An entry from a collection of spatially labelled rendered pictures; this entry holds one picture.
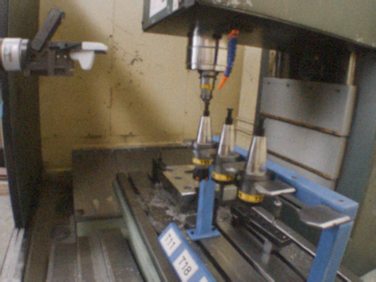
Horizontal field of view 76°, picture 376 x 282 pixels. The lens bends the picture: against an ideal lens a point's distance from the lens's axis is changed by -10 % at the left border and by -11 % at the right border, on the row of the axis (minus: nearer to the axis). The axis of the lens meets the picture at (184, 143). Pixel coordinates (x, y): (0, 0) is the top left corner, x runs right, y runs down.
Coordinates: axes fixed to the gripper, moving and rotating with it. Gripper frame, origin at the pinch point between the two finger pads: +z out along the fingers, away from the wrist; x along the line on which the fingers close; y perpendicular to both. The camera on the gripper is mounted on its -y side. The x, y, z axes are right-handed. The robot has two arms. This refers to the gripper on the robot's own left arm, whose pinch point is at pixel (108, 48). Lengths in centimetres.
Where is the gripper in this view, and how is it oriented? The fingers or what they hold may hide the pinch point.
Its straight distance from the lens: 70.1
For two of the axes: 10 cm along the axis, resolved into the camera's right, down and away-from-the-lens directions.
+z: 9.5, -0.1, 3.1
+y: -0.7, 9.7, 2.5
